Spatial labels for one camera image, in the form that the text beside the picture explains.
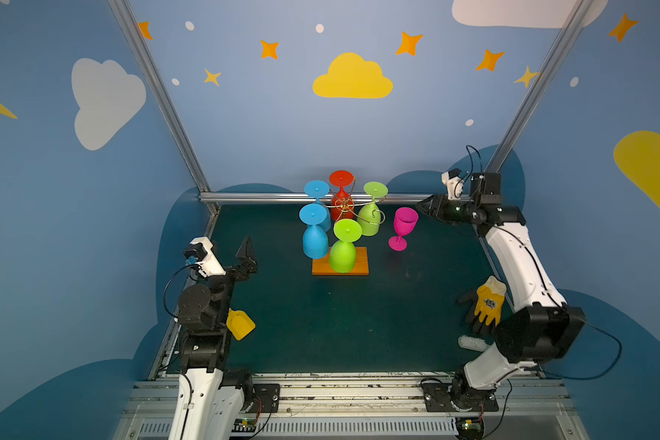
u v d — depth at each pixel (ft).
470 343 2.74
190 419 1.43
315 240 2.58
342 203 2.59
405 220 3.23
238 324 2.85
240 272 1.91
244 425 2.39
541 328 1.42
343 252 2.49
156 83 2.65
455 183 2.30
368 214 2.89
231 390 2.05
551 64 2.58
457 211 2.22
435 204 2.35
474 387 2.07
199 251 1.68
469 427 2.40
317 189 2.63
